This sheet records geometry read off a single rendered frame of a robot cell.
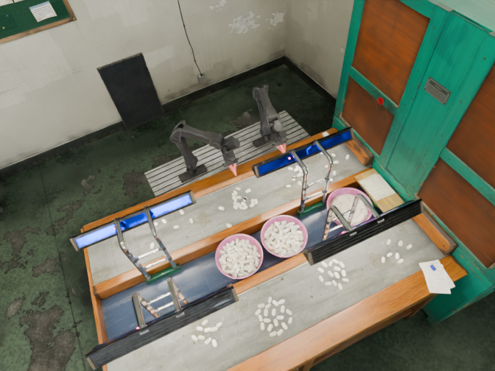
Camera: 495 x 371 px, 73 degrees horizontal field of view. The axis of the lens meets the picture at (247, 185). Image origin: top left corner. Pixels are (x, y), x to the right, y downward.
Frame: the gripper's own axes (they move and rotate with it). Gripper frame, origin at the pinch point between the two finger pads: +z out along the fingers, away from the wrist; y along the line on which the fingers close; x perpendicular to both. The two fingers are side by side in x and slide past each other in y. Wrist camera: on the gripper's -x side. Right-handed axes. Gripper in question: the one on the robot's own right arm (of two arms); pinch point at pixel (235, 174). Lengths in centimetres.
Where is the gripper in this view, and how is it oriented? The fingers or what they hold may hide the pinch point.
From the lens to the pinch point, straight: 207.0
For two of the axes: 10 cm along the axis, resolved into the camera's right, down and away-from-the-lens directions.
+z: 3.7, 9.3, 0.8
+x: -2.0, 0.0, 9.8
